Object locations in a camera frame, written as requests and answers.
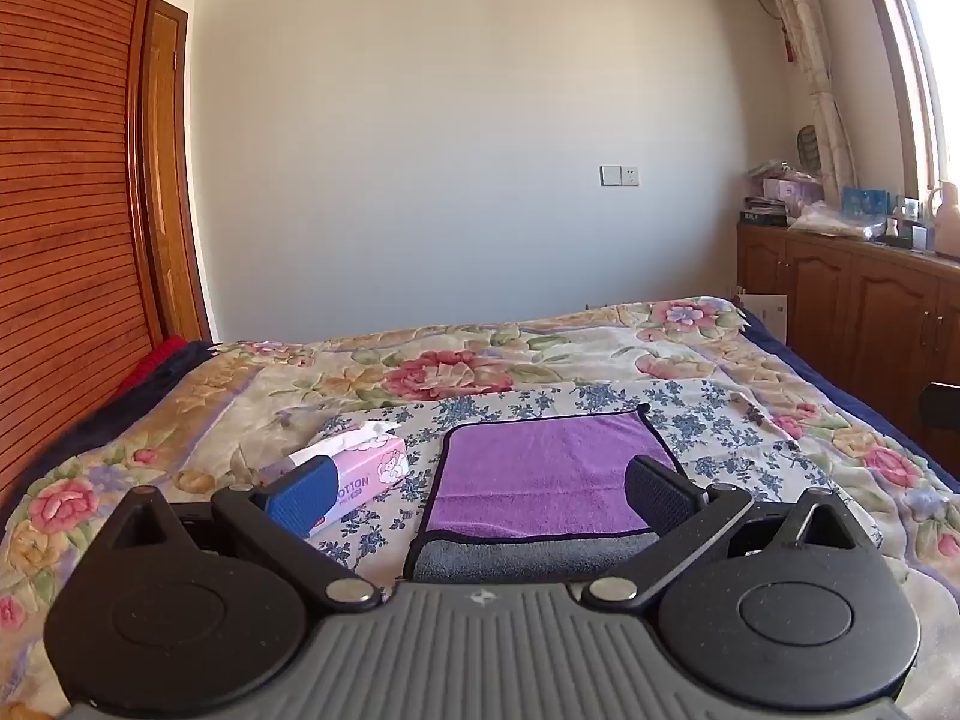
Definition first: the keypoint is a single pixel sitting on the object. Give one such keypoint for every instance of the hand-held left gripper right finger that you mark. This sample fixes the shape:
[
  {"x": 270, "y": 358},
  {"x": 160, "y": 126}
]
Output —
[{"x": 654, "y": 493}]

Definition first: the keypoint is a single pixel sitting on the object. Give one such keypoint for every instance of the window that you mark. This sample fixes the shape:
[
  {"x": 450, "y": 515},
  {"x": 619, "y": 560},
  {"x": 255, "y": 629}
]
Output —
[{"x": 930, "y": 52}]

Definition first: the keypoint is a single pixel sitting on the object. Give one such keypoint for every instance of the white blue-flowered cloth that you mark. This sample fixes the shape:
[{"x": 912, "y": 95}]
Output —
[{"x": 712, "y": 427}]

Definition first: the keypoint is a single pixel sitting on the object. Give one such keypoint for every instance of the dark woven fan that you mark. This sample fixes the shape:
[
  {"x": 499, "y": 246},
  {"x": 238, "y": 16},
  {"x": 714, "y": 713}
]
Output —
[{"x": 808, "y": 148}]

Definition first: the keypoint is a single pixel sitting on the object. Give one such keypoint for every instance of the dark object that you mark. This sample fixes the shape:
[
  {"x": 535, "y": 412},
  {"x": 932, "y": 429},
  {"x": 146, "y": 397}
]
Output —
[{"x": 941, "y": 420}]

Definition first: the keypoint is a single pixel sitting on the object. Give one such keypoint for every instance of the white cardboard box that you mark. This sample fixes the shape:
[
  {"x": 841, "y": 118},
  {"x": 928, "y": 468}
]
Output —
[{"x": 766, "y": 315}]

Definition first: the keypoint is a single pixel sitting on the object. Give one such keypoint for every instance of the pink tissue box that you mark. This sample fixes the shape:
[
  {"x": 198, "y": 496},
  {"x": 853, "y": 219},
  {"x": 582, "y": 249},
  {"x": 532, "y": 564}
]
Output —
[{"x": 375, "y": 466}]

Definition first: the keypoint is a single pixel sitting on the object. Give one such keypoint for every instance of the white wall switch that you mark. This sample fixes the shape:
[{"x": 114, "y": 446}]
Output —
[{"x": 619, "y": 175}]

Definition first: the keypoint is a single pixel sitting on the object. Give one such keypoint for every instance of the stack of books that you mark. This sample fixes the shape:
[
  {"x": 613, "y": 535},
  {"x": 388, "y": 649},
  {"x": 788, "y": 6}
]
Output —
[{"x": 761, "y": 211}]

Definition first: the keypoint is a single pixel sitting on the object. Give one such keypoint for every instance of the wooden door frame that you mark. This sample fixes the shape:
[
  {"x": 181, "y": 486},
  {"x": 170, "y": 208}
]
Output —
[{"x": 169, "y": 165}]

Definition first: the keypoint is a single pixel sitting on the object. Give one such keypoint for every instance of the wooden cabinet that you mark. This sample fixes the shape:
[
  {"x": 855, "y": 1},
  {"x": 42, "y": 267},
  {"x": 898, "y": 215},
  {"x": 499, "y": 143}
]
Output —
[{"x": 847, "y": 300}]

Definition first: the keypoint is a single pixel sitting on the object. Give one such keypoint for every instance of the floral blanket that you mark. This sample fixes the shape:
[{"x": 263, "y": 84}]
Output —
[{"x": 450, "y": 367}]

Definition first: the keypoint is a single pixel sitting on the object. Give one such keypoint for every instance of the blue box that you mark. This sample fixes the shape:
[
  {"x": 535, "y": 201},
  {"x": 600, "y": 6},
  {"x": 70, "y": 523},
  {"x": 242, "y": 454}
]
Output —
[{"x": 862, "y": 201}]

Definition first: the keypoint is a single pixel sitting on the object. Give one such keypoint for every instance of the clear plastic bag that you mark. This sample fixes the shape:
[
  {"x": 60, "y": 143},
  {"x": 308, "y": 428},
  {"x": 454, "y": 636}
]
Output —
[{"x": 829, "y": 221}]

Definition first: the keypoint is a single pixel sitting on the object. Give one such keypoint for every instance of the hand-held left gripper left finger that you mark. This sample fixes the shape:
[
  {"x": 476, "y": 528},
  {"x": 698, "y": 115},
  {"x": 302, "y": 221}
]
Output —
[{"x": 298, "y": 499}]

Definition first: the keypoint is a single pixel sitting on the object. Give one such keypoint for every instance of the red cloth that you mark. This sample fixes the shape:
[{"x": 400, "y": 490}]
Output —
[{"x": 161, "y": 360}]

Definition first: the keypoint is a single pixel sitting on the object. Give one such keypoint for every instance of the beige plastic bottle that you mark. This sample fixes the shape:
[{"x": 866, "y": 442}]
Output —
[{"x": 949, "y": 221}]

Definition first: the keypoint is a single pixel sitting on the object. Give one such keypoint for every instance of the patterned beige curtain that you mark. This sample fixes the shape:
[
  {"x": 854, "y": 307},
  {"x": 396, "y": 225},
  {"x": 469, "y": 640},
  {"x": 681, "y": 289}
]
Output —
[{"x": 814, "y": 52}]

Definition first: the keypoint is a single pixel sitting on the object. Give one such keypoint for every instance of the grey towel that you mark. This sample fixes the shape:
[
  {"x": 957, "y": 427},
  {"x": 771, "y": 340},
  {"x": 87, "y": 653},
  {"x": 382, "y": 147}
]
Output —
[{"x": 525, "y": 559}]

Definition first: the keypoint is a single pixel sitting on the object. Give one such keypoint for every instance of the purple towel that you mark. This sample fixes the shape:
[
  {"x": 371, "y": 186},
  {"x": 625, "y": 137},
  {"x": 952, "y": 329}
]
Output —
[{"x": 540, "y": 465}]

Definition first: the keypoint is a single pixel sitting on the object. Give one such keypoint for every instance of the slatted wooden wardrobe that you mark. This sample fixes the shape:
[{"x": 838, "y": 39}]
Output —
[{"x": 67, "y": 202}]

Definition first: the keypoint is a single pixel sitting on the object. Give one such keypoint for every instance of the pale purple box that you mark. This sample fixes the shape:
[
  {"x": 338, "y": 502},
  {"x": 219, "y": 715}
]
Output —
[{"x": 791, "y": 195}]

